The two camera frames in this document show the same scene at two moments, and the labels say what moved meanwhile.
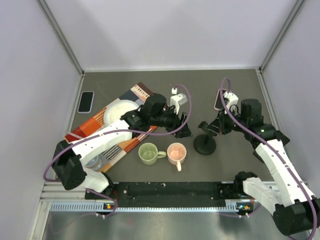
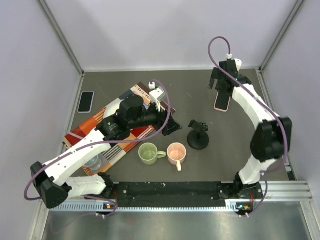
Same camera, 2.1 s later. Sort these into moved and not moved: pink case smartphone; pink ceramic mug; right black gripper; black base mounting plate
Moved: right black gripper
Not moved: pink case smartphone; pink ceramic mug; black base mounting plate
